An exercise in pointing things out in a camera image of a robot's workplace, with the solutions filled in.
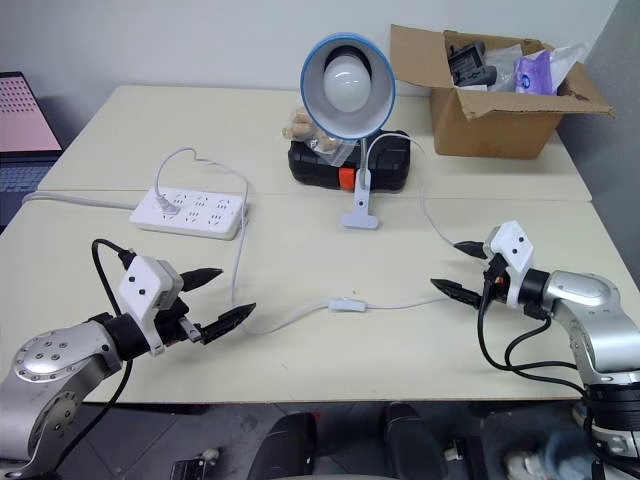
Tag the dark rounded shape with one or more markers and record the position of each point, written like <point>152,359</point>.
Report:
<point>290,445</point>
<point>415,445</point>

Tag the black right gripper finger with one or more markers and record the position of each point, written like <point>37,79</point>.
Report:
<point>457,291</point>
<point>472,248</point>

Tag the clear plastic bag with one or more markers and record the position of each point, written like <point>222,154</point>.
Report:
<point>572,55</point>

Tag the clear bag of wooden pieces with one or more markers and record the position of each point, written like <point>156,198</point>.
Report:
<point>320,142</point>

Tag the blue clip desk lamp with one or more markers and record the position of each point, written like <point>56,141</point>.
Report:
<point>360,120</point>

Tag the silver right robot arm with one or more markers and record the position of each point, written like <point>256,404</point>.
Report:
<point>585,305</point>

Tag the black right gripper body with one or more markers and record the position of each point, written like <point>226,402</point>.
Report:
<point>496,282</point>

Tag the small black box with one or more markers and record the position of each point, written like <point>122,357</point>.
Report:
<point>190,471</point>

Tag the laptop with pink screen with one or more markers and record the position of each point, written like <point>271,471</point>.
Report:
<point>25,115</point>

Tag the black plastic tool case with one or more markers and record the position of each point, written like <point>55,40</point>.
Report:
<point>390,165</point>

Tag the white light bulb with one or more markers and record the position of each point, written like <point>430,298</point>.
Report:
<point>346,82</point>

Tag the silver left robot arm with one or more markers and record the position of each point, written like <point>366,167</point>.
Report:
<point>55,360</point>

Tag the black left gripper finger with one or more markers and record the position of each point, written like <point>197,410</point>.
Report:
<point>230,320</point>
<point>200,279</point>

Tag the black device in box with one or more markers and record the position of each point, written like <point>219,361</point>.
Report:
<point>467,62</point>

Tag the white power strip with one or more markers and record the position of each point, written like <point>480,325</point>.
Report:
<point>200,222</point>

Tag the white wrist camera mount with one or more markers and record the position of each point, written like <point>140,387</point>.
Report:
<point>515,247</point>
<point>142,285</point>

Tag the purple wipes pack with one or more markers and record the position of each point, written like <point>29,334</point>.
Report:
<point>537,72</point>

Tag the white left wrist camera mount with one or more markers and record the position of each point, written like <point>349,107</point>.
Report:
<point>142,285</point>

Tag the white shoe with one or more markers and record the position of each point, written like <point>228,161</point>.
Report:
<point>525,465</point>

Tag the brown cardboard box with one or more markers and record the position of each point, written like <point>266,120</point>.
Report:
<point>490,125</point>

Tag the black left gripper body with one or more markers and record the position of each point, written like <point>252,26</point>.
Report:
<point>172,322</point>

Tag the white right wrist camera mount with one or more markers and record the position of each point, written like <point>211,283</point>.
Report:
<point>515,247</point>

